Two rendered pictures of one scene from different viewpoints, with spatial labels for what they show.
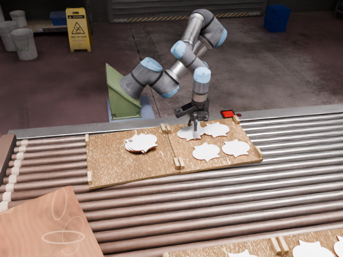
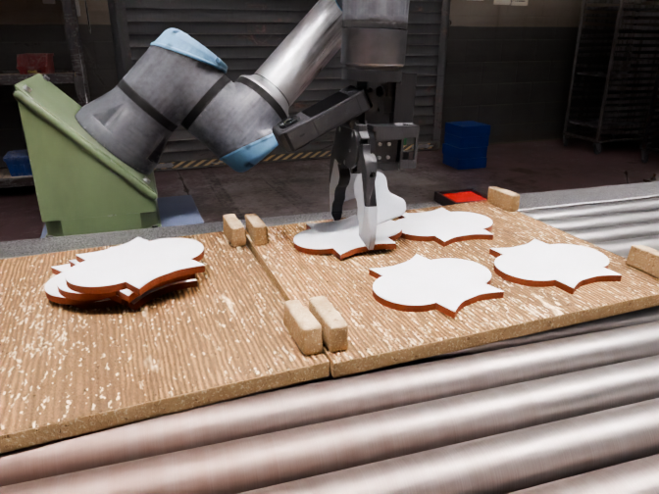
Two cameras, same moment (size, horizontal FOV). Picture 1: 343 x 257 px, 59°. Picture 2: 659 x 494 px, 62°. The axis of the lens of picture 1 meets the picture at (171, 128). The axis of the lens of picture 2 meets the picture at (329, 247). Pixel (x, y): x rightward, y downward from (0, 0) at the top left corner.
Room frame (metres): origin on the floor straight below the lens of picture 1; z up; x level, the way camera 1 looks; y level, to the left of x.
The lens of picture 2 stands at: (0.58, -0.01, 1.19)
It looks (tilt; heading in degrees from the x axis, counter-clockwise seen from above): 21 degrees down; 354
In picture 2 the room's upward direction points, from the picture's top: straight up
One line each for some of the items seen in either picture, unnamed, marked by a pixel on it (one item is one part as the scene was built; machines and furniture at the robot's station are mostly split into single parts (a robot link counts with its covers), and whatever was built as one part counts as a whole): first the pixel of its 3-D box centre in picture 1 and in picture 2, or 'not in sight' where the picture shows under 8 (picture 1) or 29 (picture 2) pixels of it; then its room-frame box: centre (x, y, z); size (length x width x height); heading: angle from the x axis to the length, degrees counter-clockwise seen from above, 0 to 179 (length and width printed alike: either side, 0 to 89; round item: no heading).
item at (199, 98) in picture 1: (199, 95); (372, 50); (1.25, -0.13, 1.17); 0.08 x 0.08 x 0.05
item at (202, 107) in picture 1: (198, 109); (374, 121); (1.25, -0.13, 1.09); 0.09 x 0.08 x 0.12; 105
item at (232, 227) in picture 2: (163, 128); (233, 229); (1.26, 0.05, 0.95); 0.06 x 0.02 x 0.03; 16
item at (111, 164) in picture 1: (130, 154); (69, 319); (1.08, 0.20, 0.93); 0.41 x 0.35 x 0.02; 106
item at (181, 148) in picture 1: (211, 142); (437, 260); (1.18, -0.21, 0.93); 0.41 x 0.35 x 0.02; 105
